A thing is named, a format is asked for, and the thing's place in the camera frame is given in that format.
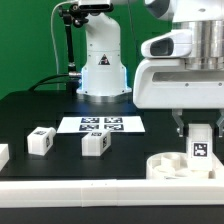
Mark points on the white marker sheet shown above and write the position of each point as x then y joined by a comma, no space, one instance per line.
129,124

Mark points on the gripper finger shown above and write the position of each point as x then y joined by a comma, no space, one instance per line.
220,124
176,114

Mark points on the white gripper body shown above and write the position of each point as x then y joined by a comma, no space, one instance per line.
166,84

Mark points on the white left barrier rail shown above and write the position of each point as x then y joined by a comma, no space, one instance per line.
4,155

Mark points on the white barrier rail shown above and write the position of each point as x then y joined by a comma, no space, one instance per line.
217,168
94,193
4,155

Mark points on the white right barrier rail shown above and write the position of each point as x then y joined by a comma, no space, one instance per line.
217,168

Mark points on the white front barrier rail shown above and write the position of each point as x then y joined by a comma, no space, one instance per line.
94,193

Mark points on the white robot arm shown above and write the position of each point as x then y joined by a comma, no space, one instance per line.
205,19

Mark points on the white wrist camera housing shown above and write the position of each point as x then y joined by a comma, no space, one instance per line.
174,44

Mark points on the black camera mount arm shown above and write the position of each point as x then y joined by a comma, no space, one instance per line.
72,17

